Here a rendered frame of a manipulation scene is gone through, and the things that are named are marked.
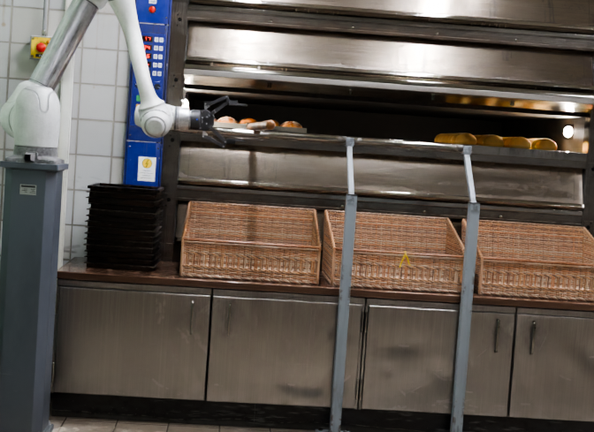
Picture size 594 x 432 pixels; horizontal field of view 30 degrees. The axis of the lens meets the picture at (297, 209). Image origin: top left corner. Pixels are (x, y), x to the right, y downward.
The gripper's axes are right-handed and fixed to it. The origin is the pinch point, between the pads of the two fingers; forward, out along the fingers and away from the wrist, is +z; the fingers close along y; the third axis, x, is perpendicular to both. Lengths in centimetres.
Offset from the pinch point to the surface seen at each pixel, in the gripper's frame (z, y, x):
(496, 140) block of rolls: 116, -1, -69
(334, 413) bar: 43, 110, 5
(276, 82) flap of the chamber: 13.6, -18.7, -43.3
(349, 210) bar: 43, 31, 5
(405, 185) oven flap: 74, 21, -53
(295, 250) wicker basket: 24, 48, -5
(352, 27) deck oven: 46, -45, -55
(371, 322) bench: 56, 74, 0
